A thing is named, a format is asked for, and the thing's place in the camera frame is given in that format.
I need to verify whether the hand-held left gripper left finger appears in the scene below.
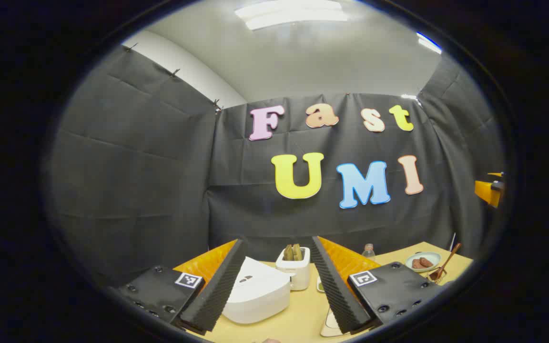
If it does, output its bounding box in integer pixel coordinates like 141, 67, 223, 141
108, 238, 249, 336

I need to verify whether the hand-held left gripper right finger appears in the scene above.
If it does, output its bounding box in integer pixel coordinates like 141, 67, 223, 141
310, 236, 447, 334

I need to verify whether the white rice cooker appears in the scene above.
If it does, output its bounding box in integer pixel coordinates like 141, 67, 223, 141
222, 256, 292, 324

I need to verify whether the brown wooden spoon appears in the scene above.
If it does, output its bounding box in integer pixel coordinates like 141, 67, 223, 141
428, 243, 462, 282

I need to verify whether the clear plastic container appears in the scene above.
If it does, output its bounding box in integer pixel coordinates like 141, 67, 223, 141
321, 307, 347, 338

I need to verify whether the white toaster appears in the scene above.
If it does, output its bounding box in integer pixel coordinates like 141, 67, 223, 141
275, 247, 311, 291

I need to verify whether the light green plate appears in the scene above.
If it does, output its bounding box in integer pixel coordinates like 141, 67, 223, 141
405, 252, 442, 273

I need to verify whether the black backdrop cloth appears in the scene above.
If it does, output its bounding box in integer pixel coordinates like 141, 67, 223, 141
48, 45, 506, 286

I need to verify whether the ceiling light panel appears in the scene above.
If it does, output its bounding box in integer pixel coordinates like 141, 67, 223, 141
417, 32, 443, 54
235, 0, 349, 30

